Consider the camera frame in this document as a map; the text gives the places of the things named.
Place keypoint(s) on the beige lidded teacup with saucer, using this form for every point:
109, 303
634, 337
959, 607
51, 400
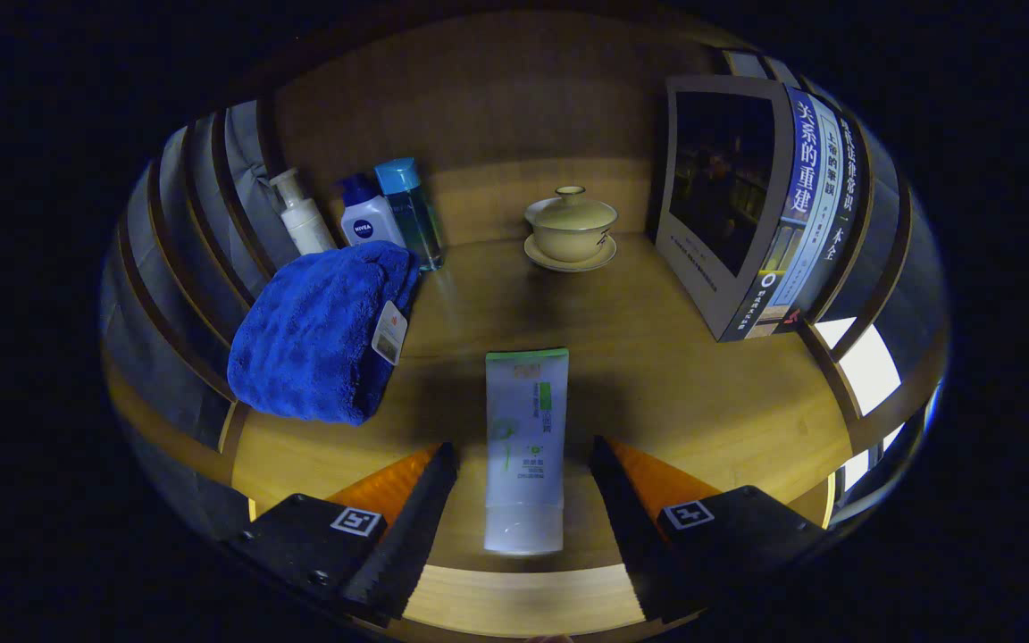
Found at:
568, 232

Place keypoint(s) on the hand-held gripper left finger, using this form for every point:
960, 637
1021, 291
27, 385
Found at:
412, 527

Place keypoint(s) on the light blue spine book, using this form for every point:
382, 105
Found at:
827, 179

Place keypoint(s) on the wooden countertop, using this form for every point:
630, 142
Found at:
657, 375

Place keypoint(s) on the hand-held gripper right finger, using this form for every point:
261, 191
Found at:
631, 527

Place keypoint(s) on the teal bottle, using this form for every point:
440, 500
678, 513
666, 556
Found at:
412, 210

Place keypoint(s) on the white tube with green print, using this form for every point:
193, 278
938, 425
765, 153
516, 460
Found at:
523, 446

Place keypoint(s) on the white bottle with blue cap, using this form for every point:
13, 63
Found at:
367, 223

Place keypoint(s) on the wooden cabinet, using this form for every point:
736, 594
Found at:
497, 107

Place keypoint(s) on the blue towel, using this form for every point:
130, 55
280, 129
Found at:
318, 330

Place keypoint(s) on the white pump bottle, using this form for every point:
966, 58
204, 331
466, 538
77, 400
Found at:
305, 228

